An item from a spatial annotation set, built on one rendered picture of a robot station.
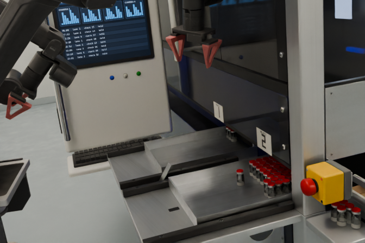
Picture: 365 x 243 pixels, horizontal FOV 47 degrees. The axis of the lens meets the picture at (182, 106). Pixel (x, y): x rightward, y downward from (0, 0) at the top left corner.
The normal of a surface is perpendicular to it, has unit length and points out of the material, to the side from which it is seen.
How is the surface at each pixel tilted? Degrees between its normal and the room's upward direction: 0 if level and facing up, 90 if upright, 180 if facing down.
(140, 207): 0
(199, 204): 0
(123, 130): 90
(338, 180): 90
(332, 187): 90
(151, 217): 0
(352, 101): 90
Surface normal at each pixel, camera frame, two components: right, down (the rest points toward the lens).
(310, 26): 0.30, 0.23
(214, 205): -0.10, -0.96
